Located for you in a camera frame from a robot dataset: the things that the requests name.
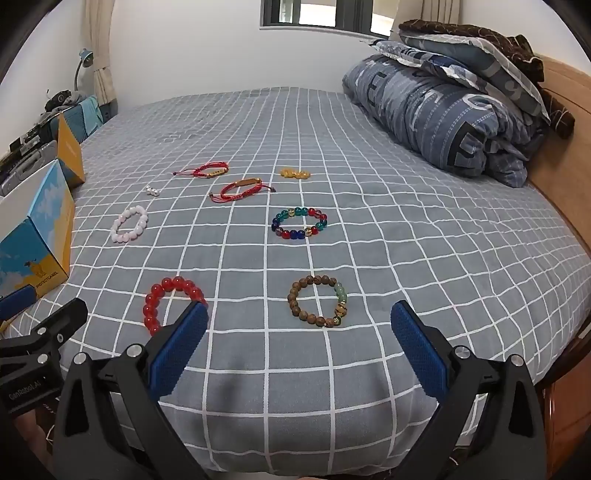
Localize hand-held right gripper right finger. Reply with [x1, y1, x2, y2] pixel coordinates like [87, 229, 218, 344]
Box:
[390, 300, 548, 480]

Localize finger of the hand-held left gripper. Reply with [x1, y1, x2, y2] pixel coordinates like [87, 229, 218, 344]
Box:
[0, 298, 89, 367]
[0, 287, 37, 320]

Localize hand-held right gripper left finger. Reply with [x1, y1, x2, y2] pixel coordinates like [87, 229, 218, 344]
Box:
[53, 300, 213, 480]

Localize red glass bead bracelet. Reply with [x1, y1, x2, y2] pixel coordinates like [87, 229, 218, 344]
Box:
[144, 276, 208, 337]

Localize white blue orange cardboard box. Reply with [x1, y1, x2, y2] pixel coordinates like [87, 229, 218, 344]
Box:
[0, 113, 86, 326]

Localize pale pink bead bracelet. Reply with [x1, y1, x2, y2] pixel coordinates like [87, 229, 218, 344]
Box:
[110, 205, 149, 244]

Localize brown wooden bead bracelet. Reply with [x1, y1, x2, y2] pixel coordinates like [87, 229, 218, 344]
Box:
[287, 275, 348, 329]

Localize multicolour glass bead bracelet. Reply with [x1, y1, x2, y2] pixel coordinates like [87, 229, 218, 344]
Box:
[271, 208, 328, 241]

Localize red cord bracelet brown tube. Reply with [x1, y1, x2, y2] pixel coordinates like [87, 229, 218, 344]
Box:
[209, 178, 274, 204]

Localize grey suitcase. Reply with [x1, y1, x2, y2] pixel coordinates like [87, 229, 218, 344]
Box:
[0, 138, 58, 195]

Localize teal suitcase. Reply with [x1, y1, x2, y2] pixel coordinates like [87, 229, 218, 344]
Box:
[62, 95, 109, 139]

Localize pile of dark gadgets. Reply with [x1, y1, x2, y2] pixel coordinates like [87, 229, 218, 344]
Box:
[44, 90, 84, 112]

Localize folded blue patterned duvet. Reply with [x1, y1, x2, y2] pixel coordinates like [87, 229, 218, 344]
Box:
[342, 53, 546, 188]

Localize blue desk lamp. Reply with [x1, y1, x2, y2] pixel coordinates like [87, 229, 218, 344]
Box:
[74, 48, 95, 93]

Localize beige curtain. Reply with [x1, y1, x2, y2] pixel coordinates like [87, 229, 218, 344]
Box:
[422, 0, 462, 26]
[85, 0, 118, 123]

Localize blue grey patterned pillow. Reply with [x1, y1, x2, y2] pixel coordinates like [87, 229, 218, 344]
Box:
[369, 32, 551, 121]

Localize brown patterned blanket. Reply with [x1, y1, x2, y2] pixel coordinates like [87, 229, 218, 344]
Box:
[399, 19, 575, 139]

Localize dark framed window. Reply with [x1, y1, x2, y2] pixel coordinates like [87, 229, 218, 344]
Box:
[260, 0, 400, 34]

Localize red cord bracelet gold beads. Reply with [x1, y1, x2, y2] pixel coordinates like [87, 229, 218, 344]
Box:
[173, 161, 230, 178]

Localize wooden bed frame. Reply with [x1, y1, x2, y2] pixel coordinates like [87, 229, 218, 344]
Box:
[526, 54, 591, 455]

